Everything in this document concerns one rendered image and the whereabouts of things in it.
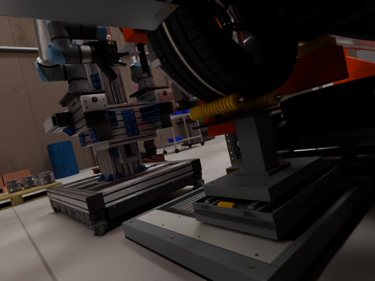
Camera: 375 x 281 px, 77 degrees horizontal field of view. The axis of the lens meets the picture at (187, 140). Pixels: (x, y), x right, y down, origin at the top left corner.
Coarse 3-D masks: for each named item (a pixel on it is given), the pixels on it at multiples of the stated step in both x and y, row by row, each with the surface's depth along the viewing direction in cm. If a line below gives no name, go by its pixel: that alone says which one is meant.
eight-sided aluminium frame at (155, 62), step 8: (216, 0) 113; (224, 0) 115; (232, 16) 117; (240, 32) 120; (240, 40) 120; (152, 56) 91; (152, 64) 92; (160, 64) 91; (168, 72) 95; (192, 96) 101
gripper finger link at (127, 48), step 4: (124, 44) 103; (128, 44) 103; (124, 48) 103; (128, 48) 103; (120, 52) 103; (132, 52) 103; (136, 52) 104; (140, 52) 105; (124, 56) 103; (128, 56) 104
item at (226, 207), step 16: (320, 176) 96; (336, 176) 95; (288, 192) 81; (304, 192) 78; (320, 192) 85; (208, 208) 87; (224, 208) 80; (240, 208) 82; (256, 208) 73; (272, 208) 75; (288, 208) 71; (304, 208) 77; (224, 224) 82; (240, 224) 76; (256, 224) 71; (272, 224) 66; (288, 224) 70
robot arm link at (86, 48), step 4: (80, 48) 98; (84, 48) 94; (88, 48) 95; (84, 52) 94; (88, 52) 95; (92, 52) 96; (84, 56) 94; (88, 56) 95; (92, 56) 97; (84, 60) 95; (88, 60) 96; (92, 60) 98
